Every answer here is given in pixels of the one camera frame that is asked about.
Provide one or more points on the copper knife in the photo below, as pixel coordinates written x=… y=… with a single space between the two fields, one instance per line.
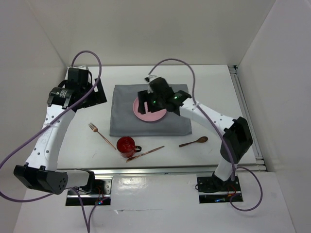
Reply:
x=148 y=152

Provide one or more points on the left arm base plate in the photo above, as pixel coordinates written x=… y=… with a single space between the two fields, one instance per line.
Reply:
x=99 y=194

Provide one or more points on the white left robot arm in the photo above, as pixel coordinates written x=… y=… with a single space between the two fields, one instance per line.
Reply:
x=40 y=169

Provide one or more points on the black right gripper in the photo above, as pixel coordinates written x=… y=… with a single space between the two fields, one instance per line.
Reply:
x=145 y=96

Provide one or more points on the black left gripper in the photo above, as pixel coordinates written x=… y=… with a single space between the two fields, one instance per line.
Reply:
x=97 y=97

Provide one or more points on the aluminium table edge rail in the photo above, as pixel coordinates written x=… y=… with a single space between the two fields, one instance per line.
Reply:
x=170 y=170

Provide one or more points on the copper fork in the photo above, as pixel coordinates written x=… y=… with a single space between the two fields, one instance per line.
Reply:
x=95 y=129

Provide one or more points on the red enamel mug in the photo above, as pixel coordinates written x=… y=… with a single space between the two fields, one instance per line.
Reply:
x=127 y=147

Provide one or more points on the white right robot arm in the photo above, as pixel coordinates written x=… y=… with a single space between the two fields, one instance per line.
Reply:
x=234 y=133

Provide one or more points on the pink plate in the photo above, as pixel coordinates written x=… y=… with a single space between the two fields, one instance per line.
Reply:
x=148 y=117

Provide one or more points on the aluminium right side rail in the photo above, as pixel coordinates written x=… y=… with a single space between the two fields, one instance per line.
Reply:
x=245 y=112

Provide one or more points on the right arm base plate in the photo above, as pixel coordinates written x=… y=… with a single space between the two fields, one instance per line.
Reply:
x=212 y=191

